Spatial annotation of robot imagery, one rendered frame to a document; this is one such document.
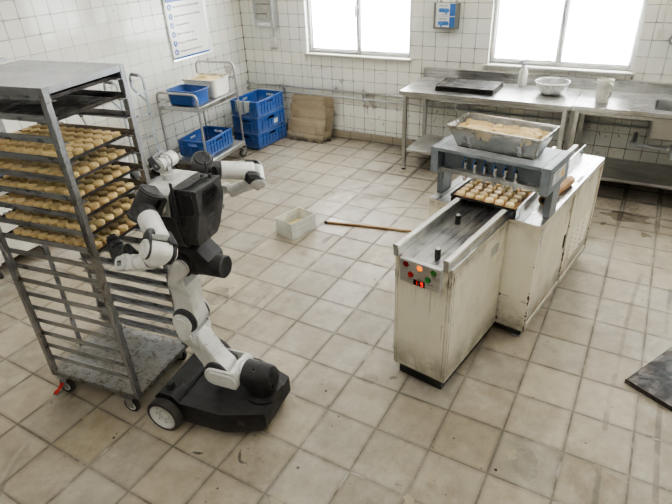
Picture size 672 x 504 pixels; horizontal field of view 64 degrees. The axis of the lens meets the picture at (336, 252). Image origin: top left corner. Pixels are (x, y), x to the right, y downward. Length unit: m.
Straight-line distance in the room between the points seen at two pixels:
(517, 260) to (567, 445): 1.05
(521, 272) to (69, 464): 2.71
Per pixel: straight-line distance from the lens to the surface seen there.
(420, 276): 2.77
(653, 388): 3.58
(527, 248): 3.29
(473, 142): 3.26
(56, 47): 5.92
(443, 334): 2.94
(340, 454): 2.92
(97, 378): 3.45
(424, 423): 3.07
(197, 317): 2.86
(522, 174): 3.22
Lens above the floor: 2.28
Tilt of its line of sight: 30 degrees down
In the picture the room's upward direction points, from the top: 3 degrees counter-clockwise
